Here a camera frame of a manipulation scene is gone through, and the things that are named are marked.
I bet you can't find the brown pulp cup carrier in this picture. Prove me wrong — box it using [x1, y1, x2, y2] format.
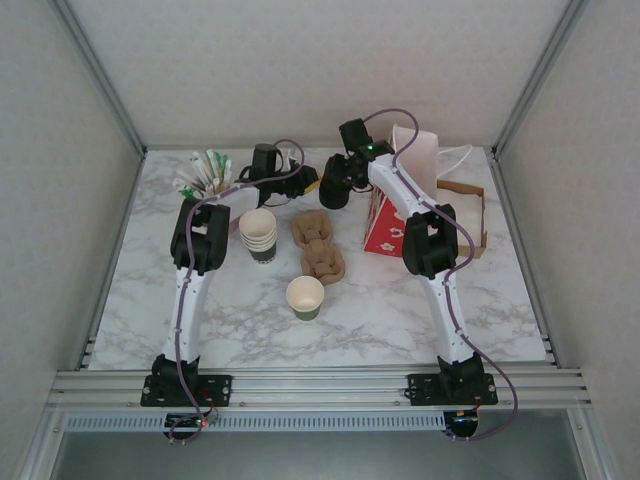
[291, 209, 347, 287]

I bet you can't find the red pink paper bag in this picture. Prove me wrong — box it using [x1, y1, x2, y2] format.
[363, 122, 474, 260]

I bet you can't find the green paper cup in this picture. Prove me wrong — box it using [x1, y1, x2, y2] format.
[285, 275, 325, 322]

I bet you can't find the stack of black paper cups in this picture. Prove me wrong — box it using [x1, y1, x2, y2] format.
[238, 208, 279, 268]

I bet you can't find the brown cardboard tray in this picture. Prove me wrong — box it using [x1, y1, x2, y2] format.
[435, 179, 487, 261]

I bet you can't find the black controller board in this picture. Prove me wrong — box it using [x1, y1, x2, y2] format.
[166, 412, 219, 444]
[442, 409, 482, 441]

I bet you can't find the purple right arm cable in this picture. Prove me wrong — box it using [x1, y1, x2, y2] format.
[360, 108, 519, 442]

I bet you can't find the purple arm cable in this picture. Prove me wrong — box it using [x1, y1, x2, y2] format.
[167, 138, 306, 444]
[360, 108, 519, 442]

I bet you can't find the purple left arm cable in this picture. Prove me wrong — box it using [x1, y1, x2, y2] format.
[167, 138, 306, 444]

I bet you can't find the aluminium back rail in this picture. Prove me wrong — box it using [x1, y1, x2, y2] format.
[142, 143, 496, 152]

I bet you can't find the aluminium front rail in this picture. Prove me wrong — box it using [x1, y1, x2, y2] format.
[47, 368, 595, 414]

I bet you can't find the aluminium frame post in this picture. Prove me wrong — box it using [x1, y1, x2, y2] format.
[49, 0, 147, 160]
[491, 0, 595, 161]

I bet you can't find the grey slotted cable duct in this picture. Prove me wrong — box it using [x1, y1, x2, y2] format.
[64, 412, 447, 432]

